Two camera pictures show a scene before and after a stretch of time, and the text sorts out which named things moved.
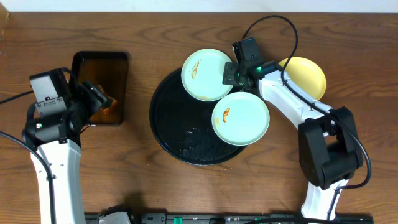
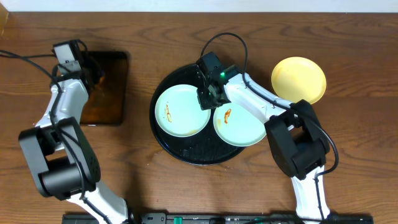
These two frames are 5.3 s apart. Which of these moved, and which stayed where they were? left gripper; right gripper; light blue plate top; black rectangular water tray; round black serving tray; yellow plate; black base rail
Moved: left gripper; light blue plate top; right gripper
Stayed: black rectangular water tray; yellow plate; black base rail; round black serving tray
